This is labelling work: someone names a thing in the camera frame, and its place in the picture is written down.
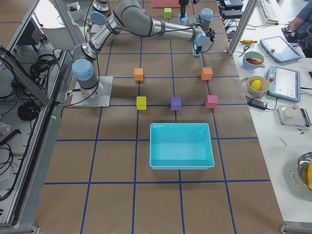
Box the black power adapter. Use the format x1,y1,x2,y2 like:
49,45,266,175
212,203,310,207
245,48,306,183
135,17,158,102
247,99,267,110

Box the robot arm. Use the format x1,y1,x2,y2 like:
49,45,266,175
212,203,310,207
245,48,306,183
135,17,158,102
72,0,215,99
178,0,189,19

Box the red block right front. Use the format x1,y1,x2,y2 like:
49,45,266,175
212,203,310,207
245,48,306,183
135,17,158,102
205,95,218,109

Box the orange block front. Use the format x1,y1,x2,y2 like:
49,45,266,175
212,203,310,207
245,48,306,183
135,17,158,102
201,67,213,80

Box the teach pendant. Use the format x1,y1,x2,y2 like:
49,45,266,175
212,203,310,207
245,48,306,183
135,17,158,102
266,65,301,103
260,36,302,63

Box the pink plastic bin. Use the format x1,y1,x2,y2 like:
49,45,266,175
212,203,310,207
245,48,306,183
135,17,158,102
152,0,180,8

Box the purple block right side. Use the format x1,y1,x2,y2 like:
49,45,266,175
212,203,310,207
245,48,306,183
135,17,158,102
171,97,181,111

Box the green bowl with fruit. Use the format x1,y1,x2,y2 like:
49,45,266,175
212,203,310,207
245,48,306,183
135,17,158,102
242,51,264,70

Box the far teach pendant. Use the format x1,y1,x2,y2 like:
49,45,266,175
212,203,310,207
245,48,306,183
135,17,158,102
260,36,302,63

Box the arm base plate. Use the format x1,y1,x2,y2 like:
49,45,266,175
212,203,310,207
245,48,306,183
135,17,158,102
71,76,114,108

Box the cyan plastic bin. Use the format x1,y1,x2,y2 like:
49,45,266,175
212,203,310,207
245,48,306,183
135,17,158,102
149,123,215,170

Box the orange block near base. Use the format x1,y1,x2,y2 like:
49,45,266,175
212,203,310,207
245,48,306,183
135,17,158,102
134,68,144,81

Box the green foam block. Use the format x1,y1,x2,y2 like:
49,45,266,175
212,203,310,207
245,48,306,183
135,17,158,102
164,7,172,19

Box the near teach pendant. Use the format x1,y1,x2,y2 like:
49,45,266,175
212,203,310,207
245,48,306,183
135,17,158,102
266,65,301,103

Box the yellow foam block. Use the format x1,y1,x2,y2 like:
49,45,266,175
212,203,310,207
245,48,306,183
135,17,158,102
136,96,147,110

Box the white keyboard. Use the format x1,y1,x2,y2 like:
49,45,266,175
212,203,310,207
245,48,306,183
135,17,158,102
258,0,279,23

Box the cream bowl with lemon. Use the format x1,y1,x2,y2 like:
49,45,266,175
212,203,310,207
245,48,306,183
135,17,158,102
247,76,270,98

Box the person at desk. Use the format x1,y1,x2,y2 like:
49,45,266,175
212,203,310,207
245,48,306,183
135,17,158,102
285,0,312,58

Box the steel bowl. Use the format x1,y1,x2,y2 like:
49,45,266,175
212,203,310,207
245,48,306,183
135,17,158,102
297,152,312,191

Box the kitchen scale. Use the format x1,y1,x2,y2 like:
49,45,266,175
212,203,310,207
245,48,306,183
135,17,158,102
276,105,312,127

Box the light blue block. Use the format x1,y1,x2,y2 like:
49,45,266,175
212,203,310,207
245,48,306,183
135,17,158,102
178,13,188,26
192,46,201,56

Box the scissors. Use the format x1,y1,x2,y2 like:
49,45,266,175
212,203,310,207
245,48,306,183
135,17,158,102
239,45,250,57

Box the gold metal cylinder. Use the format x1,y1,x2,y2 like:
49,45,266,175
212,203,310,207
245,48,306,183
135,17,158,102
240,39,258,45

